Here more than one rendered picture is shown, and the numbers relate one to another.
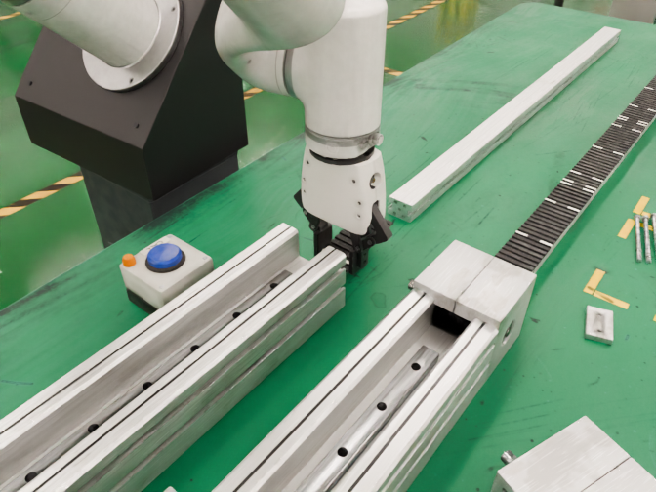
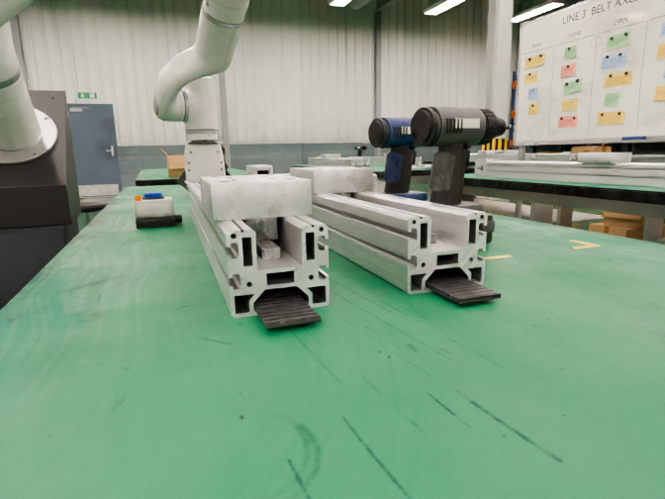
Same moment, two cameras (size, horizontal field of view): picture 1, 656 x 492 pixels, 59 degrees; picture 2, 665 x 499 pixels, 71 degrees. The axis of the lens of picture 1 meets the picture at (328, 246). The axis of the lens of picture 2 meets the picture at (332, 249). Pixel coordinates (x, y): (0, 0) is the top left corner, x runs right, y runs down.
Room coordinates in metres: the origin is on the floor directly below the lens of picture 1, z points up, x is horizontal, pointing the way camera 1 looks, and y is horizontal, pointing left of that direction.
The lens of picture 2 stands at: (-0.36, 0.86, 0.94)
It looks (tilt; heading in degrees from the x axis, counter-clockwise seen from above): 12 degrees down; 302
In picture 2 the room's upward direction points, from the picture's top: 1 degrees counter-clockwise
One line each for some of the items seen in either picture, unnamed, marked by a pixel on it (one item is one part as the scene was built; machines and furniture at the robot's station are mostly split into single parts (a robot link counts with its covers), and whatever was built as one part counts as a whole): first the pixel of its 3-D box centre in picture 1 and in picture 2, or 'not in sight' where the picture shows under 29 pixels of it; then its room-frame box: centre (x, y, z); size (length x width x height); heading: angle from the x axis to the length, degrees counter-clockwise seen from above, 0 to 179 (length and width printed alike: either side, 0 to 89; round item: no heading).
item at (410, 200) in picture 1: (532, 100); not in sight; (1.08, -0.40, 0.79); 0.96 x 0.04 x 0.03; 142
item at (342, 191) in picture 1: (341, 180); (204, 160); (0.59, -0.02, 0.92); 0.10 x 0.07 x 0.11; 52
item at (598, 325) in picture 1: (598, 324); not in sight; (0.49, -0.32, 0.78); 0.05 x 0.03 x 0.01; 159
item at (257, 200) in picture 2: not in sight; (251, 205); (0.04, 0.42, 0.87); 0.16 x 0.11 x 0.07; 142
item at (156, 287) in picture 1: (174, 281); (158, 211); (0.53, 0.19, 0.81); 0.10 x 0.08 x 0.06; 52
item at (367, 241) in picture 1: (366, 253); not in sight; (0.57, -0.05, 0.83); 0.03 x 0.03 x 0.07; 52
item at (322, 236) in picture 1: (315, 228); not in sight; (0.62, 0.02, 0.83); 0.03 x 0.03 x 0.07; 52
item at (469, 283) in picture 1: (459, 304); not in sight; (0.48, -0.15, 0.83); 0.12 x 0.09 x 0.10; 52
